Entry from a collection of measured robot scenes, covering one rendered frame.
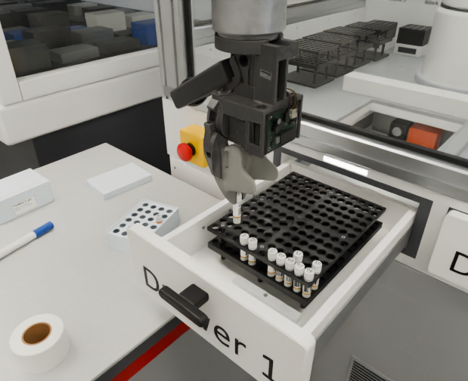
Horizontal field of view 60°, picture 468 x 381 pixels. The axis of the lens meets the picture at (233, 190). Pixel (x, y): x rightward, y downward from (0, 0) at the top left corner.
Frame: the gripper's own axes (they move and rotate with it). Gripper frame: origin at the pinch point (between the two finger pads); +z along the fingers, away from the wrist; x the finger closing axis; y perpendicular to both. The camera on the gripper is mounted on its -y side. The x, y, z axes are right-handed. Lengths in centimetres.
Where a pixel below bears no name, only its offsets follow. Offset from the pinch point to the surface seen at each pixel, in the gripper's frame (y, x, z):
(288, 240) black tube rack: 6.4, 4.4, 7.6
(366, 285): 17.3, 7.6, 11.3
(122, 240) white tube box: -23.3, -4.3, 18.4
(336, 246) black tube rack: 12.0, 7.9, 7.6
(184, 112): -35.1, 22.6, 4.7
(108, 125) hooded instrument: -78, 28, 22
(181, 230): -7.0, -3.6, 8.3
